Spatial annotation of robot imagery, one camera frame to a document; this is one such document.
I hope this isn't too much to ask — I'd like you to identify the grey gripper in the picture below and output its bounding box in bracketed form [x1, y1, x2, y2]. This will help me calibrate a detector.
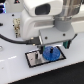
[39, 24, 76, 55]

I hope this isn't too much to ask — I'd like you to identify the blue gear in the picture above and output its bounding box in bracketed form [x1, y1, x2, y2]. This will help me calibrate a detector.
[43, 46, 60, 61]

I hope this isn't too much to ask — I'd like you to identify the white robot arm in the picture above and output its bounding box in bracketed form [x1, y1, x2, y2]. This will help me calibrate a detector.
[20, 0, 84, 53]

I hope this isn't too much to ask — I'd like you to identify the white board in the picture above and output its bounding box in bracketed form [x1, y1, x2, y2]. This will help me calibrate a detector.
[0, 9, 84, 84]

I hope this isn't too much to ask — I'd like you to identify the beige connector block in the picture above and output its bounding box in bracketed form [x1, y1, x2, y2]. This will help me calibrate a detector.
[13, 18, 20, 38]

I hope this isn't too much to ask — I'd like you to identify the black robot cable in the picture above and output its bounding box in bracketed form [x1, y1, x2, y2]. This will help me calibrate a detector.
[0, 33, 43, 46]

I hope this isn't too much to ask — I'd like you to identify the peg base plate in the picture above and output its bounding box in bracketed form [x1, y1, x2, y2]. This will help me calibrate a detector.
[25, 46, 65, 68]

